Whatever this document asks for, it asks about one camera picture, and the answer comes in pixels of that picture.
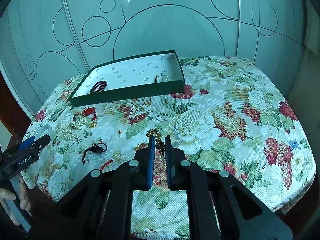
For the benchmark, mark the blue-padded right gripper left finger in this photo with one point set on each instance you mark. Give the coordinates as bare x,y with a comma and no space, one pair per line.
142,179

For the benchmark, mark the person left hand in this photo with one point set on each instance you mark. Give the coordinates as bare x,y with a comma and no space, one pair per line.
22,195

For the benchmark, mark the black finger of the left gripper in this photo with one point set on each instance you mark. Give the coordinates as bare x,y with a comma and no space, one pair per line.
40,143

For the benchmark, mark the dark green jewelry box tray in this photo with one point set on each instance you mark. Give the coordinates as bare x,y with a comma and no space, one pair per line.
140,76

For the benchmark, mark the red knot gold charm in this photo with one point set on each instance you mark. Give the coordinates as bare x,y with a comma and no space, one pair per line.
91,112

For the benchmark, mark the floral tablecloth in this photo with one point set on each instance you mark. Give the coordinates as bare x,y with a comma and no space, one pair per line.
230,116

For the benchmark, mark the red tassel cord charm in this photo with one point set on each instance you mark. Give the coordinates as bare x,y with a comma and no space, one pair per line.
105,164

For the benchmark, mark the pearl gold brooch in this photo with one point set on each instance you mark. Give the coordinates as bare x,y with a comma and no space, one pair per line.
68,127

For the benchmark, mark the black knotted cord pendant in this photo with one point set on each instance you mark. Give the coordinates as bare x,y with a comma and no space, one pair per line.
97,148

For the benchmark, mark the glass sliding wardrobe doors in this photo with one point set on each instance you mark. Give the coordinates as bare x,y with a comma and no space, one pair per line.
44,42

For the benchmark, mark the white jade bangle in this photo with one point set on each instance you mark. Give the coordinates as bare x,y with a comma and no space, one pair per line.
44,130

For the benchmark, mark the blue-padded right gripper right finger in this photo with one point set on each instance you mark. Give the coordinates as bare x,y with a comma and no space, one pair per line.
173,158

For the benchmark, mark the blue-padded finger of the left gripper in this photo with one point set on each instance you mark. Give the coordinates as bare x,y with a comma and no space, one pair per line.
27,143

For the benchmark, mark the gold bead chain jewelry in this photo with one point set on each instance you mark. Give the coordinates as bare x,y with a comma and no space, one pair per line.
159,144

